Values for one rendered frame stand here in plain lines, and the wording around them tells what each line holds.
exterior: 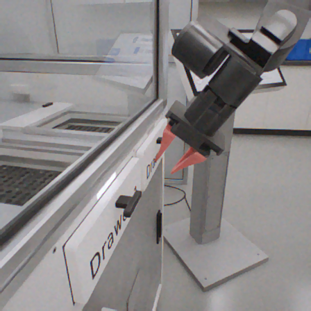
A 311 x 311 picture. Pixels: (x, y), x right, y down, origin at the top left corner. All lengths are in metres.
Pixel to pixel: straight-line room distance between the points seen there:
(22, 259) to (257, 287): 1.39
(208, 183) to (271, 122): 2.28
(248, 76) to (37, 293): 0.36
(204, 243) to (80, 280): 1.33
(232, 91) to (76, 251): 0.29
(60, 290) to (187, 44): 0.37
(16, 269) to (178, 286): 1.26
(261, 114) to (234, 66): 3.19
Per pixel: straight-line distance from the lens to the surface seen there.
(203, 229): 1.62
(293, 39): 0.41
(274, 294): 1.60
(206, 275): 1.54
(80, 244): 0.39
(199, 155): 0.40
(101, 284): 0.59
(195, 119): 0.39
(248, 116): 3.53
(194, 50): 0.39
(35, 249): 0.34
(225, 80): 0.38
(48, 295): 0.39
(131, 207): 0.46
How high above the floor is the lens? 1.18
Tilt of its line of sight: 25 degrees down
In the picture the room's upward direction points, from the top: straight up
